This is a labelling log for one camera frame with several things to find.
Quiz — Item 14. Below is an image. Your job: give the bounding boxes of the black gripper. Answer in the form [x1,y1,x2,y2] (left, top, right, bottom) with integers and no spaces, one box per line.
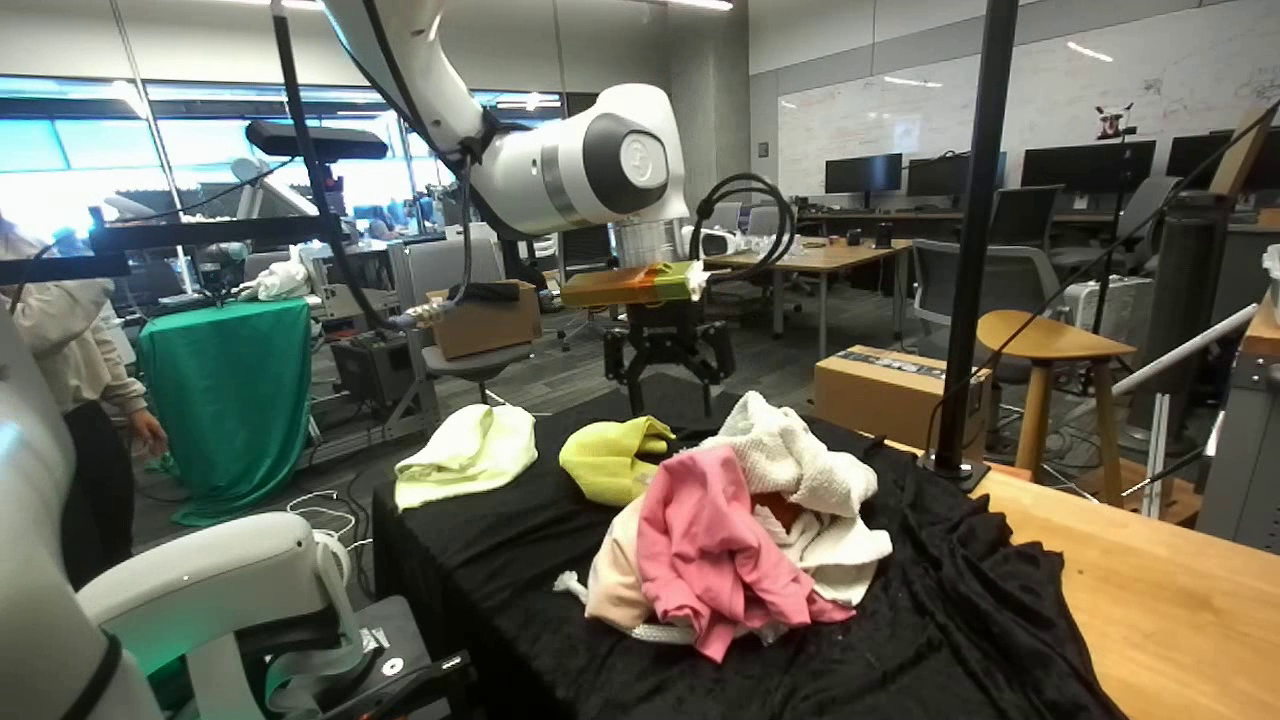
[604,311,738,390]

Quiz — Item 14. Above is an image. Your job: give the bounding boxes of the pale yellow cloth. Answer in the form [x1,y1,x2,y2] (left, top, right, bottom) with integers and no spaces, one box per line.
[392,403,536,511]

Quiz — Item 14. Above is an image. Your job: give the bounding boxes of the bright pink cloth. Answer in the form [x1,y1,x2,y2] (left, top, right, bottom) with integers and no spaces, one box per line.
[638,449,854,666]

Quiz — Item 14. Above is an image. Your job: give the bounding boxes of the white cloth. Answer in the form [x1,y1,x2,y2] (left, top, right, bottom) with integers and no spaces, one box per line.
[712,391,882,517]

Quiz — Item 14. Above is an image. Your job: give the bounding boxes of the pale peach cloth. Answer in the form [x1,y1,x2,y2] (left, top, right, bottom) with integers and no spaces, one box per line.
[585,496,810,666]

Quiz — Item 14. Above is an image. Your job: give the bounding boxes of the white towel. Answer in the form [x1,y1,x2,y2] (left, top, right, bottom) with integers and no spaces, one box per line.
[776,511,893,605]

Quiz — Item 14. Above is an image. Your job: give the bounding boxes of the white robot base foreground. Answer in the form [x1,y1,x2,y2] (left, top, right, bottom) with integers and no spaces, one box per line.
[0,315,473,720]

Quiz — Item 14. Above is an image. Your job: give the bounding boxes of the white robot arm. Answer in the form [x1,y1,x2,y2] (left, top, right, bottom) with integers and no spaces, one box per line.
[319,0,710,304]

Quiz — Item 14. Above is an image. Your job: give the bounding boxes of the yellow green cloth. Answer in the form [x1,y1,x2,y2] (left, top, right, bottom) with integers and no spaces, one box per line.
[559,416,677,508]

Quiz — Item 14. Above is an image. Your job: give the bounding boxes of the wooden office table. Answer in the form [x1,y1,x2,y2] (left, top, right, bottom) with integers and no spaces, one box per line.
[769,241,912,353]

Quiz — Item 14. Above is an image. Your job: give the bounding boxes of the cardboard box on chair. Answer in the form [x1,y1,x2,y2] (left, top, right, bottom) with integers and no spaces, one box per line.
[430,280,542,359]

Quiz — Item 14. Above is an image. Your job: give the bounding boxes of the cardboard box on floor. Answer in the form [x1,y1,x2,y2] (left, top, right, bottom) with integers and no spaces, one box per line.
[811,346,948,449]

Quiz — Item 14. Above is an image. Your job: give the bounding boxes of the grey office chair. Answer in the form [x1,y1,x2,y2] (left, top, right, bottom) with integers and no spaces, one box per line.
[383,232,536,433]

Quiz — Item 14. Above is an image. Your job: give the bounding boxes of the black vertical pole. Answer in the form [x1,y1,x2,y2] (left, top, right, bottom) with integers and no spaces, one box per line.
[936,0,1021,482]

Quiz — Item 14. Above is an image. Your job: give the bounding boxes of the black table cloth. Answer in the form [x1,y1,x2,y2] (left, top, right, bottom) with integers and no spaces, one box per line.
[372,391,1125,720]

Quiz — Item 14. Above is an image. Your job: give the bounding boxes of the round wooden stool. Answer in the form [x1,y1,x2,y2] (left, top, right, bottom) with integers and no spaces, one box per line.
[978,307,1133,500]

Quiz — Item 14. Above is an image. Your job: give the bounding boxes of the green draped cloth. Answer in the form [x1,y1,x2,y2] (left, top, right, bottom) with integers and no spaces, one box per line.
[137,299,314,523]

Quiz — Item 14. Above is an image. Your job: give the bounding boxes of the person in beige sweater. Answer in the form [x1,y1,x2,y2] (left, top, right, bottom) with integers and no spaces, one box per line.
[5,280,168,588]

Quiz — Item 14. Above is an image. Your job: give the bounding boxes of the white rope tube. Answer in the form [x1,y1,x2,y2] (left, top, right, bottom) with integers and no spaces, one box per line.
[553,573,590,602]

